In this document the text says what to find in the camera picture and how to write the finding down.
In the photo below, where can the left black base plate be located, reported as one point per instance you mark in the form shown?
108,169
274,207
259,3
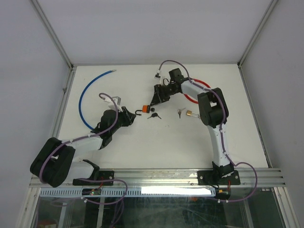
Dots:
103,177

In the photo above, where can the black head keys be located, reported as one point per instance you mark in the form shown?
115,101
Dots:
153,115

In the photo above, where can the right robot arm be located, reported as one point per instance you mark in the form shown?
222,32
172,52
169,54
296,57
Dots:
213,113

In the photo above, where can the red cable lock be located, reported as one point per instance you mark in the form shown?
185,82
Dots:
191,92

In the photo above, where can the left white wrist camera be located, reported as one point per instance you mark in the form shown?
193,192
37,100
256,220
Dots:
113,100

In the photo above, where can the orange black padlock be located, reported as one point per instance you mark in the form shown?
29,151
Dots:
145,109

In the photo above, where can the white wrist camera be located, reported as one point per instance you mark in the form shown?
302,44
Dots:
159,77
113,100

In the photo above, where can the aluminium mounting rail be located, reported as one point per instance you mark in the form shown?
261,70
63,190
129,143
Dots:
241,178

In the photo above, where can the white slotted cable duct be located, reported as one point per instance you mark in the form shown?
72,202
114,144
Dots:
158,191

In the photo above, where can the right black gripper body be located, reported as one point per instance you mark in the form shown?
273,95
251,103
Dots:
166,90

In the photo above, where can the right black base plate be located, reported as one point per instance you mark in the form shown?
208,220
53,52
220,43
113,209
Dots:
210,177

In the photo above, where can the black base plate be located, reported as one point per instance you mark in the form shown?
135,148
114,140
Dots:
210,177
103,177

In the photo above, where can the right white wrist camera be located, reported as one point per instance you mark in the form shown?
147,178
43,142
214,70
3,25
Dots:
159,77

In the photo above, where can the blue cable lock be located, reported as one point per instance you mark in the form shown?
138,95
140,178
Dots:
83,95

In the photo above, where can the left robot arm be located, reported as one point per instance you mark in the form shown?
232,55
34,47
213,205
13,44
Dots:
60,161

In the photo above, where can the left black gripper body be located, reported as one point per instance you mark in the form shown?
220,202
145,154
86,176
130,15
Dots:
123,120

